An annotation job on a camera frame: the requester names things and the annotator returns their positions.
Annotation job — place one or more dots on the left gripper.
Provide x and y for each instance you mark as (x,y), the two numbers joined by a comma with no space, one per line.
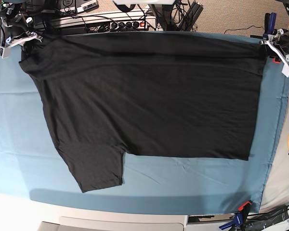
(280,41)

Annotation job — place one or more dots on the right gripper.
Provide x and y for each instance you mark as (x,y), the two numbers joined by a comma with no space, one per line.
(18,29)

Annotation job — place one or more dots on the black T-shirt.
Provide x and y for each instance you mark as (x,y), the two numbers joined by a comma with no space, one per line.
(148,94)

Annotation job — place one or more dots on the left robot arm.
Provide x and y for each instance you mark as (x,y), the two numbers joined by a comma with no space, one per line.
(286,6)

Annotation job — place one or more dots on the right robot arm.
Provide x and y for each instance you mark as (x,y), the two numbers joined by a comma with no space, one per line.
(11,8)

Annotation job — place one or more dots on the orange black clamp top right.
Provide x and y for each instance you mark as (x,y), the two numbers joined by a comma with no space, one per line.
(276,60)

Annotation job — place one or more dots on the blue black clamp top right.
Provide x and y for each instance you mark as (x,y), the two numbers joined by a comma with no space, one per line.
(269,25)

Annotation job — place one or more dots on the white power strip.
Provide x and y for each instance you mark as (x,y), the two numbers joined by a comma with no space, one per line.
(123,26)

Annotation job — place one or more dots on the blue table cloth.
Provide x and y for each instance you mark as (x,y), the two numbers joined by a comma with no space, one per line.
(31,167)

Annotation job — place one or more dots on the orange blue clamp bottom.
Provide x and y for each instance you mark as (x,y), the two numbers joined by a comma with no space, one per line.
(239,219)

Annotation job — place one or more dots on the black bag bottom right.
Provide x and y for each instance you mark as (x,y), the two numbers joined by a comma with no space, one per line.
(273,217)

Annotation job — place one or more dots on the white box bottom edge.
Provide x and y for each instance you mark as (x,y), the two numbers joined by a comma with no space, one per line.
(77,224)

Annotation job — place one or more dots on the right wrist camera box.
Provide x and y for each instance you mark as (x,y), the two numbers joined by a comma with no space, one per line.
(4,52)

